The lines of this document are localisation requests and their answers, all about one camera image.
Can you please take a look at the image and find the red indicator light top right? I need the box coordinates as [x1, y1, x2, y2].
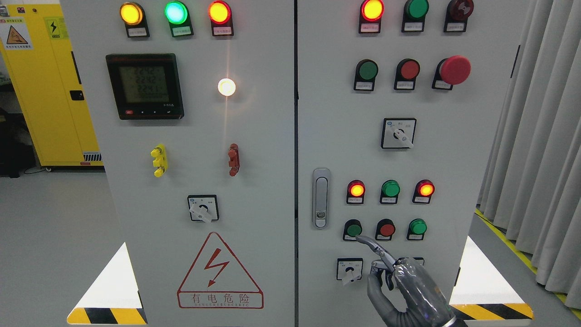
[358, 0, 385, 35]

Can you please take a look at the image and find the upper right rotary selector switch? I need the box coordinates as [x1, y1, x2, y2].
[380, 118, 417, 149]

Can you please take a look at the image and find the grey electrical control cabinet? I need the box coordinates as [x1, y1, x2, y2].
[61, 0, 532, 327]

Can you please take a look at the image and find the green indicator light top left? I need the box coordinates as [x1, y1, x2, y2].
[164, 0, 194, 37]

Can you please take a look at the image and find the green indicator light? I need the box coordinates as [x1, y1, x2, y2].
[379, 179, 401, 204]
[164, 0, 194, 37]
[401, 0, 429, 33]

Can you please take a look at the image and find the red mushroom emergency stop button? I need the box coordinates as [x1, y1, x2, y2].
[432, 55, 472, 91]

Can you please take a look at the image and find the red electrical hazard warning sticker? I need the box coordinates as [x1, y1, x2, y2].
[177, 232, 264, 310]

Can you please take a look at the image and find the red indicator light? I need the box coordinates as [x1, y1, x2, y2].
[346, 180, 365, 205]
[358, 0, 385, 35]
[412, 179, 434, 203]
[207, 0, 234, 37]

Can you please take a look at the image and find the lower white rotary selector switch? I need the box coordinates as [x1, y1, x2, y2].
[336, 258, 364, 286]

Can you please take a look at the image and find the red indicator light top left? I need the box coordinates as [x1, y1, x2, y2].
[207, 0, 234, 37]

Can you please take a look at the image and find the green push button lower right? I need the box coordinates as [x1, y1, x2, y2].
[406, 218, 428, 241]

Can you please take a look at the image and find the white glowing indicator light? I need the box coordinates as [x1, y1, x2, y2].
[217, 77, 236, 97]

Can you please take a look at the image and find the right yellow black striped foot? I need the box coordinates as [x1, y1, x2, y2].
[452, 303, 535, 321]

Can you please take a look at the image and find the red test terminal block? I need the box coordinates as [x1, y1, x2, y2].
[227, 144, 240, 177]

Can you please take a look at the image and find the black digital power meter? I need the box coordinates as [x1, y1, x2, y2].
[106, 53, 184, 120]

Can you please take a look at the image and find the black key selector switch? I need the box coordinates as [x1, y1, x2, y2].
[397, 257, 425, 266]

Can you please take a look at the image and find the grey robotic right hand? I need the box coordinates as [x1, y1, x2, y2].
[355, 235, 466, 327]

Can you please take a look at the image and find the left yellow black striped foot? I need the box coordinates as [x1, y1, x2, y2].
[66, 307, 148, 325]

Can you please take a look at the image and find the yellow black striped foot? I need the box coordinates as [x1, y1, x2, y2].
[66, 307, 148, 325]
[452, 303, 535, 321]

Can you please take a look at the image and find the green indicator light top right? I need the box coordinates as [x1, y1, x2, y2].
[401, 0, 429, 33]

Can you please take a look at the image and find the green start push button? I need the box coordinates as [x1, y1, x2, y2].
[342, 219, 362, 242]

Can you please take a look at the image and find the red indicator light lower right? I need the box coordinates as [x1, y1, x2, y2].
[412, 179, 434, 203]

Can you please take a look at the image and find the yellow black floor tape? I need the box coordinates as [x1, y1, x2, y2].
[474, 207, 581, 320]

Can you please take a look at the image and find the left door rotary selector switch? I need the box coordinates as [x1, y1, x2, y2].
[187, 195, 220, 223]

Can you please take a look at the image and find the red push button upper row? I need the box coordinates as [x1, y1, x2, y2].
[394, 58, 420, 91]

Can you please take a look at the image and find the green push button upper row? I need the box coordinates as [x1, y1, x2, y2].
[353, 59, 379, 91]

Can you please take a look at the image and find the green indicator light lower middle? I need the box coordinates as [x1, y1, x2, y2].
[379, 179, 401, 204]

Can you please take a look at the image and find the silver cabinet door handle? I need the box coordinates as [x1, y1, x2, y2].
[312, 168, 331, 228]

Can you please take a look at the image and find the red indicator light lower left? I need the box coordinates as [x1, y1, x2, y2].
[346, 180, 365, 205]

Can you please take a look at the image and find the grey curtain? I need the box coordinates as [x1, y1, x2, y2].
[479, 0, 581, 308]

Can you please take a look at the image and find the yellow test terminal block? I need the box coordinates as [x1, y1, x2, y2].
[151, 144, 168, 178]

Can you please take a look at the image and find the yellow safety storage cabinet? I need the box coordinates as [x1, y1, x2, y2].
[1, 0, 103, 167]

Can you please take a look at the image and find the yellow indicator light top left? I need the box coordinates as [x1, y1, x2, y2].
[120, 2, 150, 38]

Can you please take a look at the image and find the red stop push button lower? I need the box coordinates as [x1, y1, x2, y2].
[375, 218, 396, 241]

